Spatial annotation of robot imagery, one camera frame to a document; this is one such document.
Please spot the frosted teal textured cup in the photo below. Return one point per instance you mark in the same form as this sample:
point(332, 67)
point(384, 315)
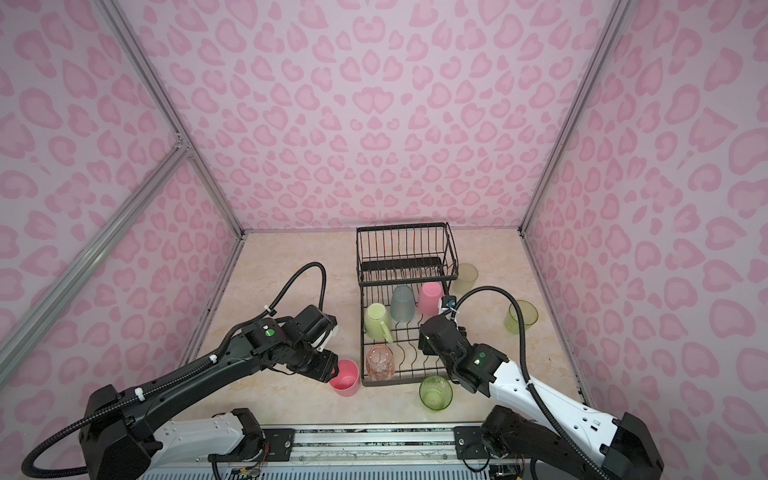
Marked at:
point(403, 304)

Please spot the magenta pink plastic cup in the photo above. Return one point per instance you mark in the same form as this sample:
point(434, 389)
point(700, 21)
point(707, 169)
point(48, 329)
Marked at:
point(347, 381)

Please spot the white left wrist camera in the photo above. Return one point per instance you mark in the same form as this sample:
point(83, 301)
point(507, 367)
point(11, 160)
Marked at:
point(331, 330)

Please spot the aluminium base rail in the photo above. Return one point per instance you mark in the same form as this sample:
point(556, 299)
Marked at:
point(224, 447)

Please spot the aluminium corner frame post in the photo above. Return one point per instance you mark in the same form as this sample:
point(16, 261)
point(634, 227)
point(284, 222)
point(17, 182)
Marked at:
point(619, 15)
point(116, 20)

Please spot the frosted pale green textured cup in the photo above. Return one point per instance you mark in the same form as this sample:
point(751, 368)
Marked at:
point(466, 279)

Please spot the aluminium corner frame post left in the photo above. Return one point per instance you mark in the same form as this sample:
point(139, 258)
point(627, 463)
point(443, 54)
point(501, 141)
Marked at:
point(116, 20)

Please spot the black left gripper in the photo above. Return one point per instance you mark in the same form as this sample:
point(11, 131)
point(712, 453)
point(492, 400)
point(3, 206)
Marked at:
point(329, 368)

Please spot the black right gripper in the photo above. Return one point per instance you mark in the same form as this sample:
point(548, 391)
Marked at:
point(424, 343)

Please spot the black wire dish rack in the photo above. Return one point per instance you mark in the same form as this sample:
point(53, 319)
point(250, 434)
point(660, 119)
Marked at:
point(404, 254)

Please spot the aluminium corner frame post right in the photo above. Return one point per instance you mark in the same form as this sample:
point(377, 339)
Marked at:
point(619, 15)

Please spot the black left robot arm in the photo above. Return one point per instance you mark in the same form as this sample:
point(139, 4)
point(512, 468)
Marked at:
point(122, 437)

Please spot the clear green plastic cup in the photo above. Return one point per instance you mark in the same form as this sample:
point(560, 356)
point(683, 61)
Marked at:
point(530, 316)

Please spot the bright green clear cup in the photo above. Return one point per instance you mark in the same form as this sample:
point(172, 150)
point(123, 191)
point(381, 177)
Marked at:
point(435, 393)

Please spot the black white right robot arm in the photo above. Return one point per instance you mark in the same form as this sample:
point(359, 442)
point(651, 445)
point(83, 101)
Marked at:
point(538, 422)

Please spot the aluminium diagonal frame bar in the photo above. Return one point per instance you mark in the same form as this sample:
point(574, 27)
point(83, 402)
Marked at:
point(38, 320)

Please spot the light green ceramic mug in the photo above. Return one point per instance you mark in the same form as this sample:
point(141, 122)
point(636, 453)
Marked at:
point(377, 323)

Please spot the clear pink plastic cup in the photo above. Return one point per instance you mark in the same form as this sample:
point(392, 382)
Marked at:
point(380, 363)

